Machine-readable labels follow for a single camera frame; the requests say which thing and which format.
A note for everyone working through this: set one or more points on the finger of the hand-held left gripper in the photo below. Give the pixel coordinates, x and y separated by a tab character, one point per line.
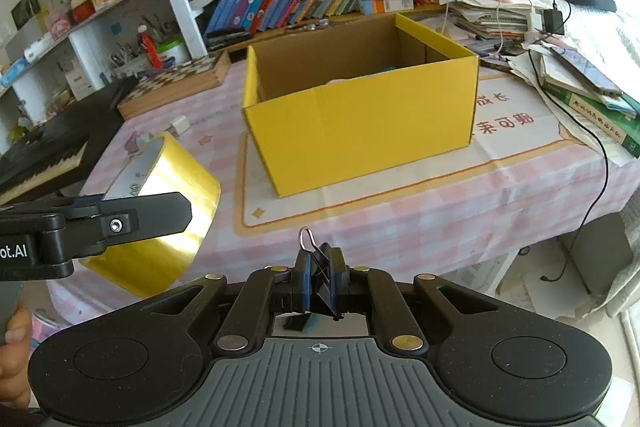
150	217

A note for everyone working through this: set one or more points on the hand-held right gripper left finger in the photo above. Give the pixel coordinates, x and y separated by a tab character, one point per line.
300	282

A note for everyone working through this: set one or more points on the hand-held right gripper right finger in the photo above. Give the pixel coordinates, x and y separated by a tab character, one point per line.
340	282

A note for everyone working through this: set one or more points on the black binder clip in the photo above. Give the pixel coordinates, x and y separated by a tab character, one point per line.
324	287

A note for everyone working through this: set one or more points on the yellow tape roll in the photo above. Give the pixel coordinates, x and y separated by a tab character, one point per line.
170	167

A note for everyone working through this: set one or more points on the yellow cardboard box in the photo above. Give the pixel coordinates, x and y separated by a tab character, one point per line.
360	137

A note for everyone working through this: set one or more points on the person's left hand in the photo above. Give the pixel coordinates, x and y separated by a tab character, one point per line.
15	357

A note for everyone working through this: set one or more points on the pink checked tablecloth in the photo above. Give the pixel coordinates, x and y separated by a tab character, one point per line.
400	227

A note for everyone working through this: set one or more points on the white eraser block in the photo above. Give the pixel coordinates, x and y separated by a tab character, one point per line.
180	125

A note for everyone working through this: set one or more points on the black piano keyboard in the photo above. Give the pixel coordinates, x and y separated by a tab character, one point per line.
50	142

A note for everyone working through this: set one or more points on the wooden chessboard box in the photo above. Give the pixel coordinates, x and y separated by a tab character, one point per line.
170	79

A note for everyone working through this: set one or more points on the green lidded jar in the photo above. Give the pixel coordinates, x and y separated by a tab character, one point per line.
175	54

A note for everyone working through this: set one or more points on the red bottle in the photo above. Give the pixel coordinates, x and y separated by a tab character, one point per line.
151	52

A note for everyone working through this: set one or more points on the black stapler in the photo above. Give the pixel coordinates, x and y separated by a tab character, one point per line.
227	39

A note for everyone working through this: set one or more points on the white paper piece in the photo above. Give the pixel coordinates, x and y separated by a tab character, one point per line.
342	81

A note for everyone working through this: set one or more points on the red and white figurine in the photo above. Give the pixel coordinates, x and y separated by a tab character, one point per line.
82	12

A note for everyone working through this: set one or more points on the pile of pens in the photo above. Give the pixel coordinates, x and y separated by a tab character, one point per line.
495	52

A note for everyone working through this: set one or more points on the orange and white small box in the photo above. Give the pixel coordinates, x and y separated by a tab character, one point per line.
387	6

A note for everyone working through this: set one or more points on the stack of papers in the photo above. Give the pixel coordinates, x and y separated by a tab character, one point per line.
485	17

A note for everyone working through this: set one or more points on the thick green book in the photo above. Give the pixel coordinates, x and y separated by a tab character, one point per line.
595	117

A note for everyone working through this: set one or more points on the dark smartphone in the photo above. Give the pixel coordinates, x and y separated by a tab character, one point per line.
585	69

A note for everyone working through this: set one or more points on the black charger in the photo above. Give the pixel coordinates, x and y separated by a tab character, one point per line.
554	22

